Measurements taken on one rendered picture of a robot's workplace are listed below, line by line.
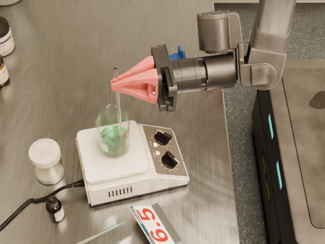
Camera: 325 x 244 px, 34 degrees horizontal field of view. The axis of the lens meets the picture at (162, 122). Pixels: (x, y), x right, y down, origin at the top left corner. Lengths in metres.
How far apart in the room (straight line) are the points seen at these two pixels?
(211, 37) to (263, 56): 0.09
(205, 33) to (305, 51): 1.59
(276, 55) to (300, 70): 0.97
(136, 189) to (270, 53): 0.36
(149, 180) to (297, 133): 0.76
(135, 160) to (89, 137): 0.10
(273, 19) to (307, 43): 1.61
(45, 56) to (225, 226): 0.59
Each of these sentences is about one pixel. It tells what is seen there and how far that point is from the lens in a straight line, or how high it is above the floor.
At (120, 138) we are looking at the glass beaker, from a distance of 0.95.
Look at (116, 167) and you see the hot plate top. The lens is 0.99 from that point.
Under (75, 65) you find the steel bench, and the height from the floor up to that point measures 0.75.
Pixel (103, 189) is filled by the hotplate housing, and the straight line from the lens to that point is 1.00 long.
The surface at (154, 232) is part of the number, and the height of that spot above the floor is 0.78.
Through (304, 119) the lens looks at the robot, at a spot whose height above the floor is 0.36.
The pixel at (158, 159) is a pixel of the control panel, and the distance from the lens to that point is 1.03.
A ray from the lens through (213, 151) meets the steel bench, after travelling 1.12.
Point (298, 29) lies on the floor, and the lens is 2.53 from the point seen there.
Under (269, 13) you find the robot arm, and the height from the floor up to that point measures 1.11.
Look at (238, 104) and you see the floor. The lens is 2.17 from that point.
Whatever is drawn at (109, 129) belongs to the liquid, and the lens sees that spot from 1.00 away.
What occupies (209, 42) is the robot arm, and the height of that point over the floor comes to 1.07.
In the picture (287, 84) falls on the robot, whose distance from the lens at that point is 1.79.
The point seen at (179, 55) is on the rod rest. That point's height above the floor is 0.76.
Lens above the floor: 1.67
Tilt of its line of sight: 53 degrees down
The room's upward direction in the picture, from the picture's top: 1 degrees clockwise
